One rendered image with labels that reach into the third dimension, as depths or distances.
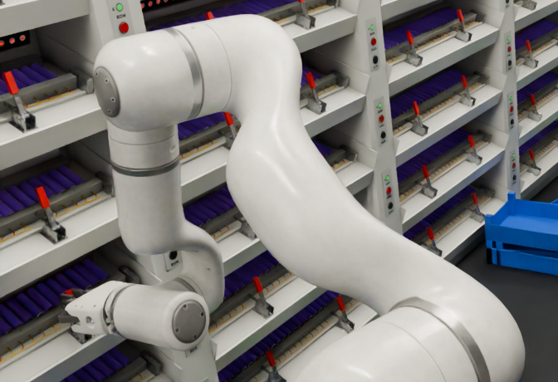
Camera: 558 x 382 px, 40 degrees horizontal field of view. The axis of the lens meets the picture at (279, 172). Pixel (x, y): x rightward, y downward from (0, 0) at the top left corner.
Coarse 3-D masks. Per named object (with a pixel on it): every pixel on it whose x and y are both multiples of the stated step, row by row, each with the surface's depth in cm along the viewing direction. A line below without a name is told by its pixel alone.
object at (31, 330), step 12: (120, 276) 143; (48, 312) 133; (60, 312) 133; (24, 324) 130; (36, 324) 130; (48, 324) 132; (12, 336) 128; (24, 336) 129; (0, 348) 126; (12, 348) 128; (24, 348) 128; (0, 360) 125
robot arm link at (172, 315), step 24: (144, 288) 114; (168, 288) 112; (192, 288) 113; (120, 312) 113; (144, 312) 109; (168, 312) 106; (192, 312) 108; (144, 336) 109; (168, 336) 105; (192, 336) 108
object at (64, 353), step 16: (96, 256) 150; (112, 256) 148; (128, 256) 144; (112, 272) 147; (128, 272) 143; (144, 272) 142; (48, 336) 132; (64, 336) 132; (96, 336) 133; (112, 336) 135; (16, 352) 128; (32, 352) 128; (48, 352) 129; (64, 352) 129; (80, 352) 130; (96, 352) 134; (16, 368) 125; (32, 368) 126; (48, 368) 126; (64, 368) 129; (80, 368) 132
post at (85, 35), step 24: (96, 0) 123; (72, 24) 129; (96, 24) 124; (72, 48) 132; (96, 48) 127; (72, 144) 143; (96, 144) 138; (120, 240) 144; (144, 264) 141; (192, 360) 150
